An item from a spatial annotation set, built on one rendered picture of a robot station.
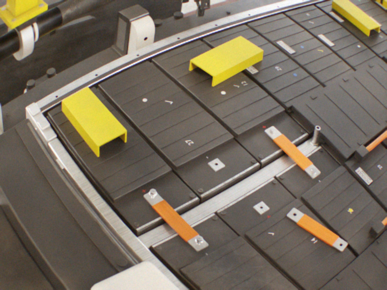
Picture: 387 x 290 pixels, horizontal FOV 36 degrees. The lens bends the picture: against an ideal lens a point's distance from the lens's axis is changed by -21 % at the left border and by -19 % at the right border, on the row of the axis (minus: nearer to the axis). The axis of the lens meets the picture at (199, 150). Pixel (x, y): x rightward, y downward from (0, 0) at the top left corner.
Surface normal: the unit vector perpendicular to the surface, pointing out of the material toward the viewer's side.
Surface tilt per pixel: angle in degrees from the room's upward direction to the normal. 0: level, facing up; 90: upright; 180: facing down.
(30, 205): 0
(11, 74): 90
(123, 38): 90
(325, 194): 0
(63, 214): 0
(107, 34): 90
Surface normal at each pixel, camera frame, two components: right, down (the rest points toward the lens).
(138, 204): 0.09, -0.69
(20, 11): 0.66, 0.58
